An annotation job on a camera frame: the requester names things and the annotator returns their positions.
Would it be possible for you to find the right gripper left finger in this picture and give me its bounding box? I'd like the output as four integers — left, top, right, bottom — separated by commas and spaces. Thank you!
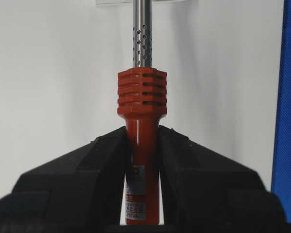
0, 127, 129, 233

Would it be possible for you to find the blue table mat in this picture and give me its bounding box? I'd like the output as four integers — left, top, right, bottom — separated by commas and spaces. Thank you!
271, 0, 291, 223

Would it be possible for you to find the red handled soldering iron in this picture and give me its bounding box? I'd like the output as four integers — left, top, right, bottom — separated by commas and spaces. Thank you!
117, 0, 167, 225

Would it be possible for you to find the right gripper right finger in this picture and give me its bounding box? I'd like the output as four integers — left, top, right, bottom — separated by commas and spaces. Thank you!
159, 126, 288, 233

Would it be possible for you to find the large white base board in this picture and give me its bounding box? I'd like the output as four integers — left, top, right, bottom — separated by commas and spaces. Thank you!
0, 0, 286, 219

